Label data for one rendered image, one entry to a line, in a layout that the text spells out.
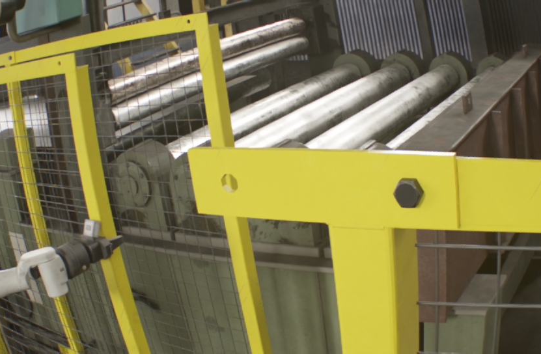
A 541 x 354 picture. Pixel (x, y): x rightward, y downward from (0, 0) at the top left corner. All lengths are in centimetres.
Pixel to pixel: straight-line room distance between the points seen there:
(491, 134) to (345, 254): 239
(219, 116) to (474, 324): 113
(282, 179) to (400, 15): 1170
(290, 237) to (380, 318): 230
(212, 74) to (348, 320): 168
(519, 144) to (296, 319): 127
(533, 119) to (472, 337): 151
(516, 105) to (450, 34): 866
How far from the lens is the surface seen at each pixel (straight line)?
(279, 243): 288
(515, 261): 332
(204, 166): 58
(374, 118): 342
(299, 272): 282
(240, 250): 235
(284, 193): 55
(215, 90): 222
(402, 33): 1226
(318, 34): 493
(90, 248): 192
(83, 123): 190
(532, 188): 48
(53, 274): 185
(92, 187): 194
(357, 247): 55
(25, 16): 325
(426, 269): 246
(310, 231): 280
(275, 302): 294
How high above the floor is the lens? 199
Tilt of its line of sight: 17 degrees down
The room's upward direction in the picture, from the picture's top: 8 degrees counter-clockwise
